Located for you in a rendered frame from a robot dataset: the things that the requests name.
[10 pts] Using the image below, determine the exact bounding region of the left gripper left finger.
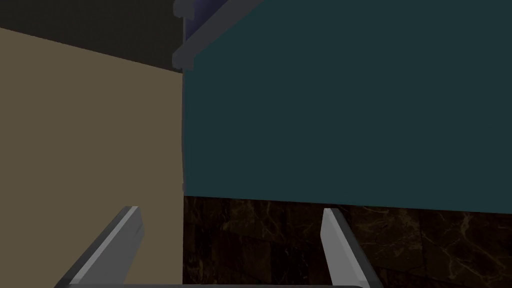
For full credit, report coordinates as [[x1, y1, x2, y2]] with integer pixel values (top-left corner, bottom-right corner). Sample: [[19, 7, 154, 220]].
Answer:
[[53, 205, 145, 288]]

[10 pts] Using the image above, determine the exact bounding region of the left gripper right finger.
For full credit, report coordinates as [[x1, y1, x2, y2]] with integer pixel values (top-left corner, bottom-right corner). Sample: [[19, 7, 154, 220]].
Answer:
[[320, 207, 386, 288]]

